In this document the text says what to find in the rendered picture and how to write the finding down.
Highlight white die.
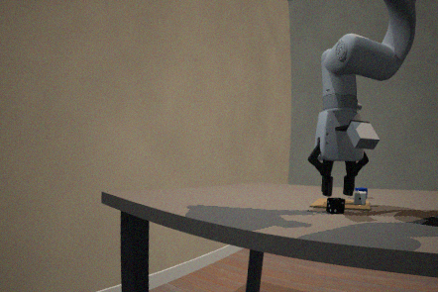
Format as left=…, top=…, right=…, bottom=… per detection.
left=354, top=191, right=367, bottom=205

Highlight tan mat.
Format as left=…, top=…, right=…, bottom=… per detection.
left=310, top=198, right=371, bottom=211

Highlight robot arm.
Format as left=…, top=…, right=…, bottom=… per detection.
left=321, top=0, right=416, bottom=149

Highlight black die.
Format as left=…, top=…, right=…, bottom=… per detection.
left=326, top=198, right=345, bottom=214

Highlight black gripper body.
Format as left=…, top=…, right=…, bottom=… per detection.
left=314, top=108, right=364, bottom=161

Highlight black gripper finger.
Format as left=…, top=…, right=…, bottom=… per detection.
left=308, top=142, right=334, bottom=197
left=343, top=152, right=369, bottom=196

